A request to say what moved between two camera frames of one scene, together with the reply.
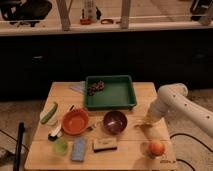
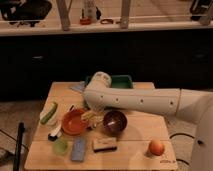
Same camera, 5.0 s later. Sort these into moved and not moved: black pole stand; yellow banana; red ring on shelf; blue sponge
Moved: yellow banana
Not moved: blue sponge; black pole stand; red ring on shelf
